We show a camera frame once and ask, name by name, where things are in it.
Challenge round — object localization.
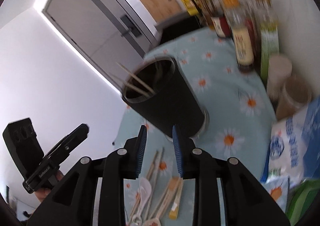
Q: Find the thin brown chopstick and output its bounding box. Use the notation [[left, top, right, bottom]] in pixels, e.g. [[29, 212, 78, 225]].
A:
[[146, 147, 164, 183]]

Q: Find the white ceramic spoon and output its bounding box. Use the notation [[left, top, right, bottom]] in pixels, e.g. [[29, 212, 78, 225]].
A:
[[132, 177, 152, 225]]

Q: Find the black utensil holder cup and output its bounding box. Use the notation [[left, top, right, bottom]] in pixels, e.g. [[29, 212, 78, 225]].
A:
[[121, 56, 207, 138]]

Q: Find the yellow chopstick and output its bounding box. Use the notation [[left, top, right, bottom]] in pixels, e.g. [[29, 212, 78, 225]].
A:
[[169, 178, 184, 220]]

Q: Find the wooden chopstick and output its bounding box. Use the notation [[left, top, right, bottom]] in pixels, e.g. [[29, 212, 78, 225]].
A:
[[117, 62, 155, 95]]

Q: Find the person's left hand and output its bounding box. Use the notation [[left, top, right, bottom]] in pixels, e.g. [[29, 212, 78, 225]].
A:
[[34, 169, 65, 203]]

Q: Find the daisy print blue tablecloth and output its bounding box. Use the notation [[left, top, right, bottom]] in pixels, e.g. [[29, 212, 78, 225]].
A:
[[110, 28, 289, 225]]

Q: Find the white blue salt bag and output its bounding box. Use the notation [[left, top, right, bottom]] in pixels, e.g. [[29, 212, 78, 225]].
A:
[[261, 97, 319, 186]]

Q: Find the grey door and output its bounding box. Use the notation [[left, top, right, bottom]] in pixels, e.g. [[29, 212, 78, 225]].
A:
[[43, 0, 157, 90]]

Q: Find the dark soy sauce bottle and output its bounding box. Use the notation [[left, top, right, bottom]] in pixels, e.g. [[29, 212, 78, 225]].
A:
[[222, 0, 254, 73]]

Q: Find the green sugar bag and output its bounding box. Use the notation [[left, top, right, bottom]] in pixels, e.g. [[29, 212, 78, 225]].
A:
[[286, 179, 319, 225]]

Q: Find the clear brown spice jar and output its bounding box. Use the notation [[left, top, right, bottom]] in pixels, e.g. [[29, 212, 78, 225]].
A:
[[276, 75, 312, 121]]

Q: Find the white lidded plastic jar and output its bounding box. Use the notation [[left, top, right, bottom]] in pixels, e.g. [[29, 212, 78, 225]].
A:
[[266, 54, 292, 102]]

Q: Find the red sauce bottle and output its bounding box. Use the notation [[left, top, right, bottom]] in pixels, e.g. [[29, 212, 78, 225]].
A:
[[211, 14, 232, 38]]

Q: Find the wooden cutting board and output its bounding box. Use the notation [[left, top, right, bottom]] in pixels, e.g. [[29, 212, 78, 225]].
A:
[[139, 0, 182, 23]]

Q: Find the green label oil bottle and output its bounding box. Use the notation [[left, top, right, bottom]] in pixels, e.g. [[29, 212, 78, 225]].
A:
[[255, 0, 279, 85]]

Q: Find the black door handle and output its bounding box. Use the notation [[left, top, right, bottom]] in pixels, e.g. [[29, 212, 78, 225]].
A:
[[120, 15, 142, 38]]

